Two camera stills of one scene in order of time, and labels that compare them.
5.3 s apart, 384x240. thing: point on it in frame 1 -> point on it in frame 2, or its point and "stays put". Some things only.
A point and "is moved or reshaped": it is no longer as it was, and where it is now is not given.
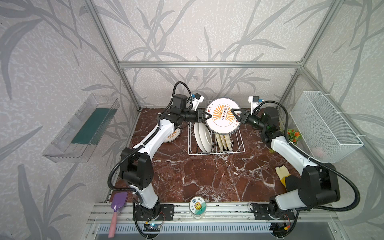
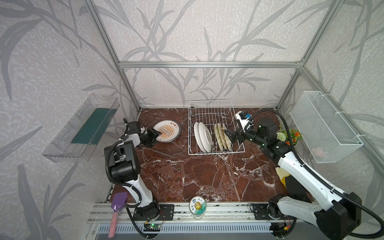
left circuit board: (152, 227) stays put
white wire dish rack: (202, 141) stays put
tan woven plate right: (228, 139) stays put
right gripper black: (244, 117) -> (233, 134)
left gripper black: (205, 113) -> (153, 134)
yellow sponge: (291, 182) stays put
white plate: (206, 137) stays put
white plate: (223, 121) is moved or reshaped
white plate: (198, 137) stays put
